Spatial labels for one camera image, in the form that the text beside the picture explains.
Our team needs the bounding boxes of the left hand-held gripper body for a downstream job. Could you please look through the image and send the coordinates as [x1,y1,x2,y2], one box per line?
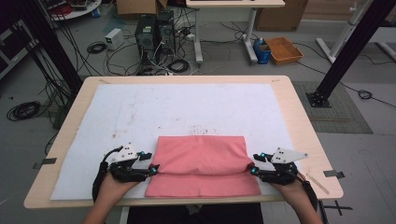
[106,142,154,184]

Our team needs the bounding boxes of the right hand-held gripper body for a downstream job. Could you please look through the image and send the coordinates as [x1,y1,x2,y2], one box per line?
[256,147,309,187]

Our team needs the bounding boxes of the pink tank top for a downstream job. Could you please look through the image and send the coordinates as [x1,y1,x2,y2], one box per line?
[144,134,262,200]

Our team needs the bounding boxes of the person's right hand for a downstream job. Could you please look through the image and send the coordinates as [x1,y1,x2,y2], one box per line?
[268,178,308,209]

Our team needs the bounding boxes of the person's left hand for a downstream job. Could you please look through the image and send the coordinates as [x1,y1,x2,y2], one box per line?
[98,172,140,203]

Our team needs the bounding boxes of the thin wooden stick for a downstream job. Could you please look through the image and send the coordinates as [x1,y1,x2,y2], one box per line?
[305,172,331,196]

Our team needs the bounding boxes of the grey tape strip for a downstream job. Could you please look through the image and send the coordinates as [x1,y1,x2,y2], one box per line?
[322,169,347,180]
[32,157,58,171]

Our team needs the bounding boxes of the white mat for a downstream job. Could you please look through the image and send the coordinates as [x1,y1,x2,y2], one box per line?
[49,82,310,202]

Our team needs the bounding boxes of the person's dark trousers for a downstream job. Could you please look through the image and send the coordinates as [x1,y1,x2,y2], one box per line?
[126,202,264,224]

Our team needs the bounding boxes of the wooden table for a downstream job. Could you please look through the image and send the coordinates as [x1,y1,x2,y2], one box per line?
[23,75,345,210]

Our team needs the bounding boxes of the grey floor mat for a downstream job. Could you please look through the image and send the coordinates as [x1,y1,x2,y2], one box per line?
[291,80,375,135]

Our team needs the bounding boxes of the blue box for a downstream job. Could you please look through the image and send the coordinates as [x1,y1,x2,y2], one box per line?
[252,37,272,65]

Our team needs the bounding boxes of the orange tray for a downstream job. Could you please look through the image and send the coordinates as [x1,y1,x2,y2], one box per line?
[264,36,304,66]

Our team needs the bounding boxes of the large black computer tower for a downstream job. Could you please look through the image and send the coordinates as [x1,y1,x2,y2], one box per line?
[134,13,159,67]

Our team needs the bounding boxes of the white box device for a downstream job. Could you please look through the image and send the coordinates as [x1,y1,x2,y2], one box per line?
[104,27,125,51]

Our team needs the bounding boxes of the small black computer tower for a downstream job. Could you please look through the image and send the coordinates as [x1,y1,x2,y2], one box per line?
[156,9,176,56]

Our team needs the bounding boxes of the large cardboard box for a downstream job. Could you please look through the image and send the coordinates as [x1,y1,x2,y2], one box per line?
[254,0,310,33]

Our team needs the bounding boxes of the white metal stand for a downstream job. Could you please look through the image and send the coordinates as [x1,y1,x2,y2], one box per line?
[315,0,375,65]

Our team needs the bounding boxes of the small cardboard box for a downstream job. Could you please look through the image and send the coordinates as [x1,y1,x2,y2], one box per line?
[115,0,169,21]

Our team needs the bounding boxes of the round white table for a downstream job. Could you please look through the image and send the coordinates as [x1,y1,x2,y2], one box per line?
[39,0,103,22]

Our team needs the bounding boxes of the white desk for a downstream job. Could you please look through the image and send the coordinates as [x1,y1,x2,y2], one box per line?
[185,0,287,65]

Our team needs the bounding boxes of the grey rack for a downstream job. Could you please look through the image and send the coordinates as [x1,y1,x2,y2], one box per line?
[0,18,40,80]

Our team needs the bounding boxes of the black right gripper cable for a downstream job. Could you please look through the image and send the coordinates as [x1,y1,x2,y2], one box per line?
[295,172,319,213]

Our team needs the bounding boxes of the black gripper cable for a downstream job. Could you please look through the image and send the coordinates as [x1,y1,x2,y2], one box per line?
[92,146,124,203]
[295,172,319,213]

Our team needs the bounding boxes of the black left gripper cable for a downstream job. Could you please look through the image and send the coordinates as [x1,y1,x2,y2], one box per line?
[92,146,124,203]

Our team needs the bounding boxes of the large black cable coil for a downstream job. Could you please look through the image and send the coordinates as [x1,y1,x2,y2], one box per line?
[6,100,42,122]

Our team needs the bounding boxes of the tiny black cable coil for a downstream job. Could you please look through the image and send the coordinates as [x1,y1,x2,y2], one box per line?
[357,89,374,101]

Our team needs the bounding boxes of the small black cable coil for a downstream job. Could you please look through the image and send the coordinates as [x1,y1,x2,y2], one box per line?
[86,40,108,55]

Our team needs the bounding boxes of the black metal frame post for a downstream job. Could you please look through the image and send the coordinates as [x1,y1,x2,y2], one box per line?
[12,0,84,96]
[305,0,396,109]

